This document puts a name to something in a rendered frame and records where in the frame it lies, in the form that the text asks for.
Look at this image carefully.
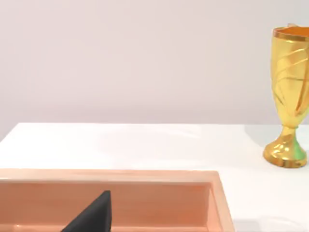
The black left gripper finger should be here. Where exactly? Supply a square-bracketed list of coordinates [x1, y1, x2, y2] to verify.
[60, 190, 112, 232]

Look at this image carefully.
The shallow salmon-coloured box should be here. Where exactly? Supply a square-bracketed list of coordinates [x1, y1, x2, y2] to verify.
[0, 168, 236, 232]

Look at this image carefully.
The gold trophy cup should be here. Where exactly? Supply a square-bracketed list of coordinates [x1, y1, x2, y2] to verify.
[263, 23, 309, 168]

